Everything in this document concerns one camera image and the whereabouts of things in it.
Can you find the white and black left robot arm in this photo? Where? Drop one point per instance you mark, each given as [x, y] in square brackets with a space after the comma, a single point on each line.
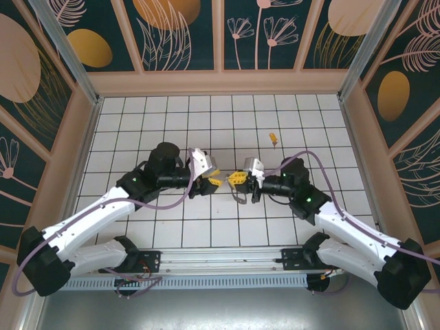
[86, 220]

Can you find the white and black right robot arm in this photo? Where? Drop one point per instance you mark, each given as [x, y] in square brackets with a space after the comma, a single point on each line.
[350, 227]

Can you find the small orange screwdriver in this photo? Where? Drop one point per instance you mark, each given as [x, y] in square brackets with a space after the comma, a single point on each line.
[272, 137]

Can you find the grey metal sheet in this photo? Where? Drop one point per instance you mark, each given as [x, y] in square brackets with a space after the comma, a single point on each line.
[220, 309]

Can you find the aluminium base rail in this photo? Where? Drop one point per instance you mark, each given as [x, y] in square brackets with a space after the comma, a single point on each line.
[220, 259]

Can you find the aluminium frame post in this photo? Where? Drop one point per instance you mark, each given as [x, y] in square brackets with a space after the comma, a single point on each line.
[68, 58]
[368, 44]

